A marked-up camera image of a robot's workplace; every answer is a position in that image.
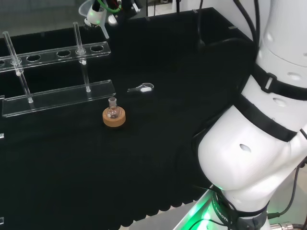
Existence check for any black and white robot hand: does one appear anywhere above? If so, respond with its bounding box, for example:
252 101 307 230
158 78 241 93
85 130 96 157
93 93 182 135
84 0 142 26

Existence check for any clear glass weighing funnel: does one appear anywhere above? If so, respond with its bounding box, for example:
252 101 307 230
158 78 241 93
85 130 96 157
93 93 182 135
127 82 154 93

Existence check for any small glass round-bottom flask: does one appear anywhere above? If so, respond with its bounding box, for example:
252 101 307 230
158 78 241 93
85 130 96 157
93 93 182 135
107 97 120 119

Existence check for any black bench cloth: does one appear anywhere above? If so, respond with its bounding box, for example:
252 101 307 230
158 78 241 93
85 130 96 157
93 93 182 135
0 7 259 230

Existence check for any green cable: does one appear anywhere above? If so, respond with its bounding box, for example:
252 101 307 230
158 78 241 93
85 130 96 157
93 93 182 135
96 0 122 13

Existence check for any black cable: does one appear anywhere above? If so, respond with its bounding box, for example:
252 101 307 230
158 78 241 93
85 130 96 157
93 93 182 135
267 162 307 219
196 0 206 48
233 0 261 50

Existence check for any cork ring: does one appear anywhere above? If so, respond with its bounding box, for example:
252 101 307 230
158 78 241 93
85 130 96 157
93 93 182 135
102 107 127 131

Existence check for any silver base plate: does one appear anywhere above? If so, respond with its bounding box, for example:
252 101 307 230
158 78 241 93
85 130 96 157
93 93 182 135
127 185 218 230

